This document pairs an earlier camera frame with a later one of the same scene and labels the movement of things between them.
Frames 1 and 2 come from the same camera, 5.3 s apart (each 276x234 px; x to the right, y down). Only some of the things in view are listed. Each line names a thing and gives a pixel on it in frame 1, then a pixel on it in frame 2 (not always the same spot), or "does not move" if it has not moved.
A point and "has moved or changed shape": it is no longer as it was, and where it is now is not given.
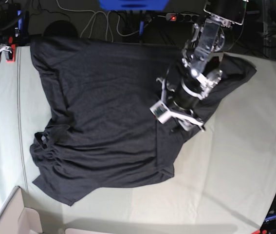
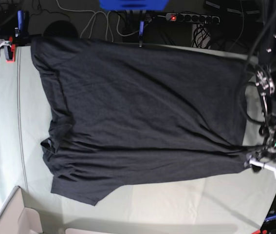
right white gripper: x=161 y=111 → x=272 y=159
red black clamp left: x=13 y=47 does not move
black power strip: x=182 y=17 does not move
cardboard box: x=14 y=218 does not move
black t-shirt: x=106 y=135 has moved or changed shape
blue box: x=132 y=5 does not move
